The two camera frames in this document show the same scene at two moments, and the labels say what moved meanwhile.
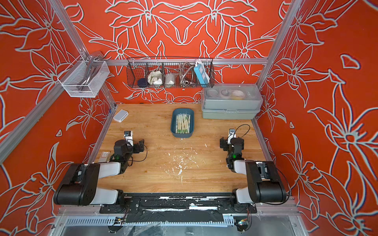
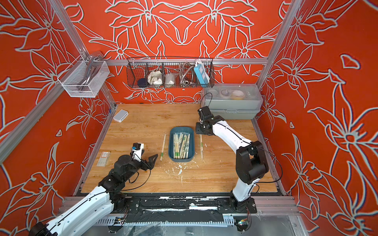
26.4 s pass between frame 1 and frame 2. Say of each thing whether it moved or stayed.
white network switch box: stayed
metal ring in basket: stayed
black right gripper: moved
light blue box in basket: stayed
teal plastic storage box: moved
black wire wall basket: stayed
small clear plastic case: stayed
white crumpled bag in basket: stayed
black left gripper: moved
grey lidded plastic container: stayed
